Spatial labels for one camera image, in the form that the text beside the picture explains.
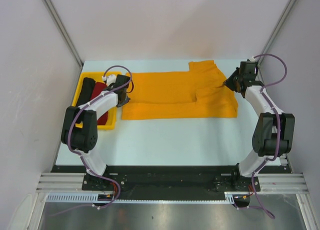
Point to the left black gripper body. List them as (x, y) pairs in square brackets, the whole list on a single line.
[(126, 100)]

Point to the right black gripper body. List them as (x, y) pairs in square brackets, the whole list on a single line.
[(232, 82)]

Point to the orange t shirt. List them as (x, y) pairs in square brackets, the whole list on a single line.
[(196, 93)]

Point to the yellow plastic tray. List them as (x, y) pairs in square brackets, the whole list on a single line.
[(112, 113)]

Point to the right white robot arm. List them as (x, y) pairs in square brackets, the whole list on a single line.
[(274, 131)]

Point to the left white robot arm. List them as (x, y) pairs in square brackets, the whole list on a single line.
[(80, 126)]

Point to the red rolled t shirt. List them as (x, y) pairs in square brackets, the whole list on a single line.
[(98, 88)]

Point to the black rolled t shirt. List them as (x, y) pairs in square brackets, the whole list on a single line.
[(86, 91)]

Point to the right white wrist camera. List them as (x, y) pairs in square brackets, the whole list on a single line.
[(253, 59)]

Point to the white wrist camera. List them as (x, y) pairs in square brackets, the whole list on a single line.
[(253, 59), (108, 80)]

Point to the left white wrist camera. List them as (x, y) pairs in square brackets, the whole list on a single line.
[(108, 80)]

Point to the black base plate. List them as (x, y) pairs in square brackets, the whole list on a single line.
[(169, 183)]

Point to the right aluminium frame post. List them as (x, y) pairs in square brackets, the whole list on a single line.
[(279, 25)]

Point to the aluminium frame post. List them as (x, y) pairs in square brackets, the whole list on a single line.
[(279, 25), (63, 31)]

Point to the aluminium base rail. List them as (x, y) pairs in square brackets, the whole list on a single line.
[(270, 183)]

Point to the left aluminium frame post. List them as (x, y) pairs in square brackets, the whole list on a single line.
[(63, 31)]

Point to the white slotted cable duct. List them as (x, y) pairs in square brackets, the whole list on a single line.
[(97, 198)]

